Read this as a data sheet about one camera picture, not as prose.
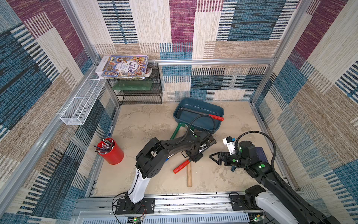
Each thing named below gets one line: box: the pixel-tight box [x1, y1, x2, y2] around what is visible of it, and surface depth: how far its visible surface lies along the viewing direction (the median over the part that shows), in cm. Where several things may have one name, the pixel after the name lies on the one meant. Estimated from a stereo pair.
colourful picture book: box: [101, 55, 149, 77], surface depth 81 cm
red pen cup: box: [93, 138, 125, 165], surface depth 82 cm
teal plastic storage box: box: [172, 98, 225, 133], surface depth 114 cm
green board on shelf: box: [111, 80, 153, 91], surface depth 98 cm
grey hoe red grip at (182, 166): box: [172, 159, 191, 175], surface depth 86 cm
